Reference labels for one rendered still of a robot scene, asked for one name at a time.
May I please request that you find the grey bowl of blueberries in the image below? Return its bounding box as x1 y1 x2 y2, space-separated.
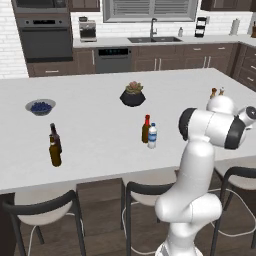
25 98 57 117

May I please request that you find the black wire stand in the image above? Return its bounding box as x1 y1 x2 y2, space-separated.
194 16 208 39

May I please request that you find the built-in microwave oven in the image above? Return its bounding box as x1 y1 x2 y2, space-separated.
11 0 70 14

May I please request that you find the window with grey blinds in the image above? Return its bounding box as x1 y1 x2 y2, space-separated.
102 0 200 23

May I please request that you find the clear plastic water bottle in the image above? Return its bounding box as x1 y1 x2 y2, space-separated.
147 122 158 150

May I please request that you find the black stool with white seat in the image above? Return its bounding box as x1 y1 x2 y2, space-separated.
209 165 256 256
1 189 88 256
120 168 181 256

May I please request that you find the white paper towel roll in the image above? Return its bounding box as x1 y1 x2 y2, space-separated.
229 18 241 37

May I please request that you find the dark brown glass bottle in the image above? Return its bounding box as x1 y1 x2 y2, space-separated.
49 122 63 155

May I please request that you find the silver coffee machine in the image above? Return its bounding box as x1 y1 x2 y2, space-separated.
78 16 98 43

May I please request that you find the dark kitchen sink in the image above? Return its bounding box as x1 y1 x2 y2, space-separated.
127 35 183 44

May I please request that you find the brown wall cupboard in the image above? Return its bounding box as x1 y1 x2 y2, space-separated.
200 0 256 12
68 0 101 13

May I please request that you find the dark grey dishwasher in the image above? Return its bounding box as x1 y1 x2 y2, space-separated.
94 46 133 75

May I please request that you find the built-in black oven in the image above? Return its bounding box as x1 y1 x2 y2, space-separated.
15 14 75 64

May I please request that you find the succulent in black pot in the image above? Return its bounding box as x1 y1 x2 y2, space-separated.
119 80 147 108

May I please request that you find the brown glass bottle red cap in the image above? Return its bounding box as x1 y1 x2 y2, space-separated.
141 114 152 144

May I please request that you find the brown side cupboard run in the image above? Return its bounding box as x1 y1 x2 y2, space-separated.
232 43 256 92

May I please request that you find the amber glass bottle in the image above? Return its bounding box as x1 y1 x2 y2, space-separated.
48 134 63 168

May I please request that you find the dark sink tap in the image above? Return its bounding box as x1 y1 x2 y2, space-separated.
149 17 159 39

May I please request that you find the brown base cupboard run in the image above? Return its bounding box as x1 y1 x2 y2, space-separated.
26 42 240 79

